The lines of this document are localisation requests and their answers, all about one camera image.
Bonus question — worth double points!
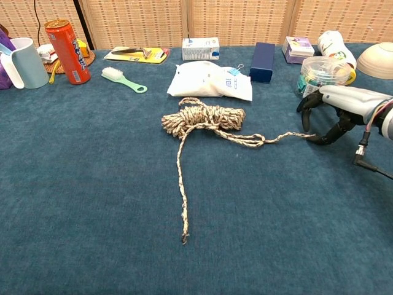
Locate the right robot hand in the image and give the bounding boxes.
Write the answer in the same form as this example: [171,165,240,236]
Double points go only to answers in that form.
[296,85,393,146]

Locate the beige braided rope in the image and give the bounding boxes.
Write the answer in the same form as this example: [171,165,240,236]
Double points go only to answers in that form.
[161,96,317,245]

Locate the clear tub of clips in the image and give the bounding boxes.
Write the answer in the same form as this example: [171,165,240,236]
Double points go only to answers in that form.
[295,55,354,99]

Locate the cream upturned bowl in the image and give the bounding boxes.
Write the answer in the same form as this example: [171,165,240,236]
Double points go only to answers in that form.
[356,42,393,80]

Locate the white bottle yellow cap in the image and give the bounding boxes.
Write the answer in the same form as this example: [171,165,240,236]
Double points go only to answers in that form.
[317,29,358,86]

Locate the small purple white box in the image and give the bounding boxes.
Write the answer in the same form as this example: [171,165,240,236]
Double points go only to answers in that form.
[281,36,316,65]

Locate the navy blue long box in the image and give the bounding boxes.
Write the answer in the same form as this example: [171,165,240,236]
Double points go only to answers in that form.
[249,42,276,83]

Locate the blue binder clip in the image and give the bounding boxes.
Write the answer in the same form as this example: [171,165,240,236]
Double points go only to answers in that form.
[227,63,245,77]

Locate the woven folding screen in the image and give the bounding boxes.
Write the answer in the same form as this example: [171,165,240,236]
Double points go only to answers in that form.
[0,0,393,52]

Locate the white plastic bag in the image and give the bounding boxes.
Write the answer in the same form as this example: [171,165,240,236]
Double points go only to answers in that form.
[166,60,254,101]

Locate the white and blue carton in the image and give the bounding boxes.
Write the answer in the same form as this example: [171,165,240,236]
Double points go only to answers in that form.
[181,37,220,61]

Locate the razor in yellow blister pack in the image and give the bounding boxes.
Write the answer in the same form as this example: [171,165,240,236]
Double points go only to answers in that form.
[103,45,171,65]

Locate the mint green brush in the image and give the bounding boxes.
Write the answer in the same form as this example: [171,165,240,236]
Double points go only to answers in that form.
[101,66,149,94]

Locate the woven round coaster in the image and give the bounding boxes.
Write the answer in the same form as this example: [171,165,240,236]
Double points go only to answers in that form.
[42,49,96,74]

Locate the blue table cloth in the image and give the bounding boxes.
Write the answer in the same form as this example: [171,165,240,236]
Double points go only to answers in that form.
[0,42,393,295]

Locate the black stand pole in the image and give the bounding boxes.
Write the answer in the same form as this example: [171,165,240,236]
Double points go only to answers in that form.
[72,0,96,50]

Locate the red drink can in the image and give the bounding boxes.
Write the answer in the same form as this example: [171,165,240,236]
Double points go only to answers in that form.
[44,18,91,85]

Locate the white snack packet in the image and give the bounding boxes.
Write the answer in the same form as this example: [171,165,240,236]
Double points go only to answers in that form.
[36,44,59,65]

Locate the light blue mug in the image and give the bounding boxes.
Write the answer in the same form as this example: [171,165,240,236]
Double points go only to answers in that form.
[0,37,50,90]

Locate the yellow strap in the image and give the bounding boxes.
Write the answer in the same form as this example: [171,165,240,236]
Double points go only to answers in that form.
[49,60,61,84]

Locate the thin black hanging cable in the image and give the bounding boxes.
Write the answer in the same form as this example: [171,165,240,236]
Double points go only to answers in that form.
[34,0,42,47]

